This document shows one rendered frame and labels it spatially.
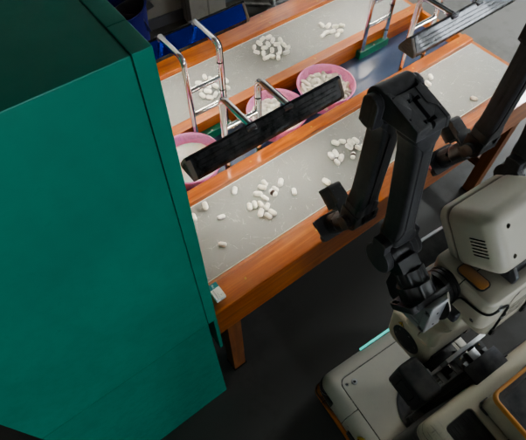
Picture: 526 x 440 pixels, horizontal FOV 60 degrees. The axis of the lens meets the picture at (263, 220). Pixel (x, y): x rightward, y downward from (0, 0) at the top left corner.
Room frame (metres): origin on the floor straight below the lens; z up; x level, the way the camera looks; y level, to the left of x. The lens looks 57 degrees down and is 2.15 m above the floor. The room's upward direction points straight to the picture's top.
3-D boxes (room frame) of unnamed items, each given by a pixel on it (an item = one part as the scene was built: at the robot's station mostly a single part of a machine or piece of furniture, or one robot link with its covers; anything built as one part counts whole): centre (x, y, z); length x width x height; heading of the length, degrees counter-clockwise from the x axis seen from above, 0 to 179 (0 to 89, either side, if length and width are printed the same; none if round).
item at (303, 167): (1.29, -0.40, 0.73); 1.81 x 0.30 x 0.02; 127
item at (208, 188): (1.43, -0.29, 0.71); 1.81 x 0.06 x 0.11; 127
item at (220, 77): (1.46, 0.27, 0.90); 0.20 x 0.19 x 0.45; 127
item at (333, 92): (1.08, -0.01, 1.08); 0.62 x 0.08 x 0.07; 127
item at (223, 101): (1.14, 0.03, 0.90); 0.20 x 0.19 x 0.45; 127
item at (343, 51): (1.69, -0.09, 0.71); 1.81 x 0.06 x 0.11; 127
